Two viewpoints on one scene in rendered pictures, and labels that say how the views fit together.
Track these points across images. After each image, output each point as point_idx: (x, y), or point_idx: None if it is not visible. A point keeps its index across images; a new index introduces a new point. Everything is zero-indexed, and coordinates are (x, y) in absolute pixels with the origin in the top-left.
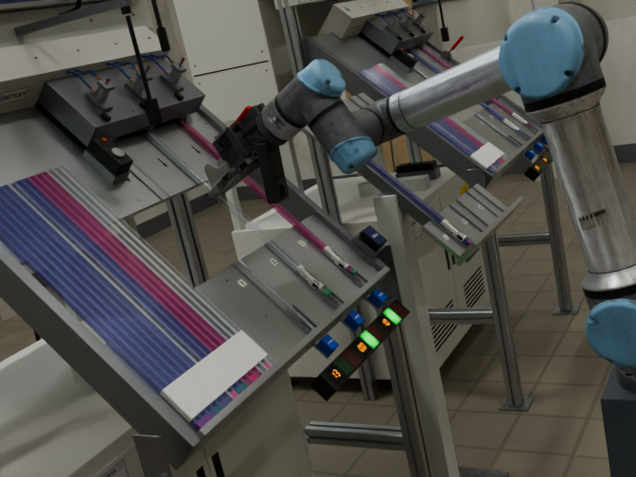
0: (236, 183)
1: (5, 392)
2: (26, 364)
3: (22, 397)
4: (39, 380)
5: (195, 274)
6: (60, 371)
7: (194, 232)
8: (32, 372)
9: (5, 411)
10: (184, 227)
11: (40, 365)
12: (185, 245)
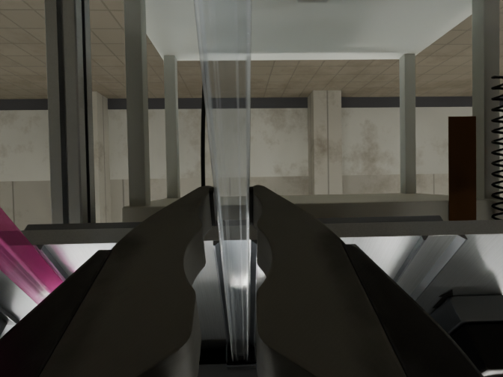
0: (177, 251)
1: (331, 25)
2: (269, 43)
3: (352, 4)
4: (310, 13)
5: (78, 9)
6: (288, 9)
7: (55, 83)
8: (287, 29)
9: (383, 1)
10: (78, 99)
11: (272, 32)
12: (82, 69)
